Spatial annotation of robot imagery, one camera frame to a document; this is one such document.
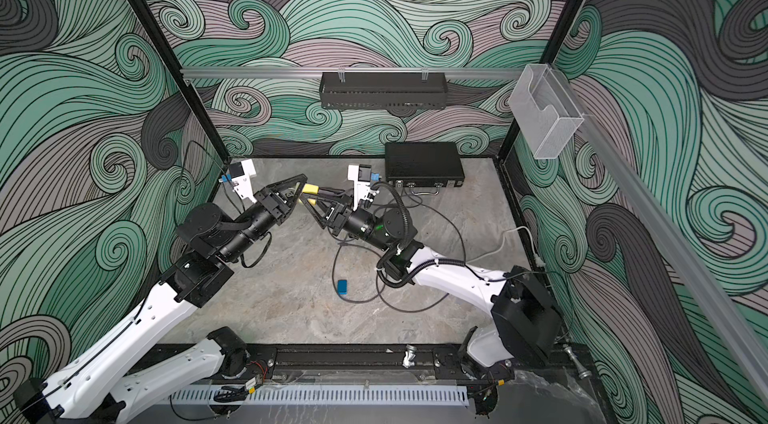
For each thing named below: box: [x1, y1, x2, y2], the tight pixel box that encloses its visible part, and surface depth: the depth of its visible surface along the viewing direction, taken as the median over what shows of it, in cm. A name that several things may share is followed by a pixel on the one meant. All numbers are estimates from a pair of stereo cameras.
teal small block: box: [337, 279, 349, 295], surface depth 87 cm
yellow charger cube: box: [302, 183, 320, 195], surface depth 59 cm
